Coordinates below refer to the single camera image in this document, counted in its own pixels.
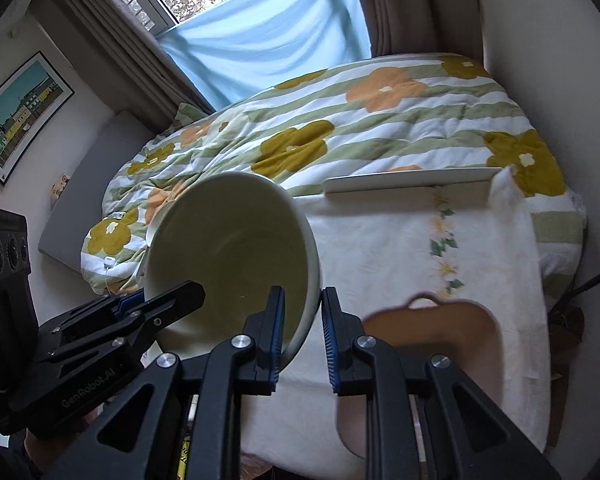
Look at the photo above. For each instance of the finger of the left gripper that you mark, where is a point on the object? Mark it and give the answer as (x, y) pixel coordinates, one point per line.
(139, 327)
(91, 317)

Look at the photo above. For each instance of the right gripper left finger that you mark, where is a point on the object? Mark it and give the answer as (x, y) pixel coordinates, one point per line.
(246, 364)

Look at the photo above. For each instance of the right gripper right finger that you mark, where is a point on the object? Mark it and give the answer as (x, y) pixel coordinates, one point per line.
(363, 365)

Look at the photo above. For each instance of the cream ceramic bowl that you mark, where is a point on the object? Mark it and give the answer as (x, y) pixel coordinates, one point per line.
(238, 235)

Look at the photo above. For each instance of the grey headboard cushion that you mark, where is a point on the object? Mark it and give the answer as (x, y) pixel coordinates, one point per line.
(80, 205)

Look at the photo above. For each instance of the small plush toy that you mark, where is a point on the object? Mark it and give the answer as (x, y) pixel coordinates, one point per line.
(57, 188)

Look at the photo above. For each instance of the white embossed tablecloth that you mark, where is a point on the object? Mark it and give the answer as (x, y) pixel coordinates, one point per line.
(380, 249)

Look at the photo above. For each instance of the framed colourful houses picture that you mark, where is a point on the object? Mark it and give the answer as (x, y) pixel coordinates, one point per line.
(29, 98)

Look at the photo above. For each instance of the black floor lamp stand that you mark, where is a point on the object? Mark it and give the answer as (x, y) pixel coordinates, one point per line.
(577, 291)

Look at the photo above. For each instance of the brown left curtain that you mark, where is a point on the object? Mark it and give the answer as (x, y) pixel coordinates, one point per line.
(119, 60)

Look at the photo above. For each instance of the brown curtain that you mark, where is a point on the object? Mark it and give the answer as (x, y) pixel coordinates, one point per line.
(119, 60)
(424, 26)

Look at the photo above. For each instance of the striped floral duvet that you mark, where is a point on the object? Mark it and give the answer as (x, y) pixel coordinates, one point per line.
(404, 112)

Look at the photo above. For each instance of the light blue window cloth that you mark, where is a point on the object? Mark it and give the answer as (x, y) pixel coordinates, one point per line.
(241, 47)

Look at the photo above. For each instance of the brown right curtain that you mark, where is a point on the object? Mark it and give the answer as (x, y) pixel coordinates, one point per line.
(424, 26)

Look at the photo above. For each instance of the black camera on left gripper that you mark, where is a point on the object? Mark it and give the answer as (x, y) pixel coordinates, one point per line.
(18, 321)

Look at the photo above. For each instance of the brown handled baking dish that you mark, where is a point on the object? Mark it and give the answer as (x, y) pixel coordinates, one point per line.
(452, 358)

